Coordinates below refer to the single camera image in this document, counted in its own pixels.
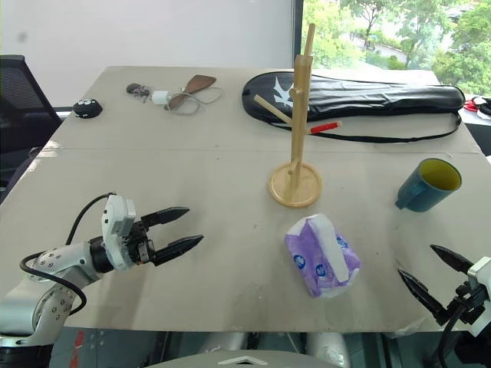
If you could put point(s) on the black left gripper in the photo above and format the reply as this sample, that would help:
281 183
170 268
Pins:
140 245

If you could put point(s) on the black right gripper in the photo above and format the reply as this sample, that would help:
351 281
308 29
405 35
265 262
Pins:
468 304

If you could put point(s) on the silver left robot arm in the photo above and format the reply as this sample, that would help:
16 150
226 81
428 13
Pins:
57 264

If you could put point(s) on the blue mug yellow inside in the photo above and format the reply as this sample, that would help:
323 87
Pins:
418 191

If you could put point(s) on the wooden mug tree stand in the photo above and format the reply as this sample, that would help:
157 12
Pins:
297 153

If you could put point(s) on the purple tissue pack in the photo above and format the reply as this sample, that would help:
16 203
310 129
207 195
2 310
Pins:
326 260

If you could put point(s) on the silver cylinder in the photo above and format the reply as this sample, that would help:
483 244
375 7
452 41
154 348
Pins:
330 347
224 341

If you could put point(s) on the white charger plug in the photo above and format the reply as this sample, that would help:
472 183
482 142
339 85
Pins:
160 97

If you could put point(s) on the dark key bunch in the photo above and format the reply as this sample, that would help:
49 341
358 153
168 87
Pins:
135 89

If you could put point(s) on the grey rounded shape white chevron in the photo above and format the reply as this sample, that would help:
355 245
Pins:
245 360

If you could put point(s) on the black round paw-print object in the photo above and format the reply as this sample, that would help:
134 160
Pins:
87 108

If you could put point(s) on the brown leather pouch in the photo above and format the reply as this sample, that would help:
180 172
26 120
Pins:
199 82

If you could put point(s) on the black racket bag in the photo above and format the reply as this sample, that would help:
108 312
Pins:
383 99

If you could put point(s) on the black mesh office chair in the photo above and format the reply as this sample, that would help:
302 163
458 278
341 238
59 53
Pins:
19 99

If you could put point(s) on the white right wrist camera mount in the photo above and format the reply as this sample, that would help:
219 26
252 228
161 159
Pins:
482 274

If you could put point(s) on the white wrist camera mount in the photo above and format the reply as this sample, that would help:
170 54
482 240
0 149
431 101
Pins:
115 230
482 274

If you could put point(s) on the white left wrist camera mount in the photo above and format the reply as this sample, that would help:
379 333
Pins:
115 230

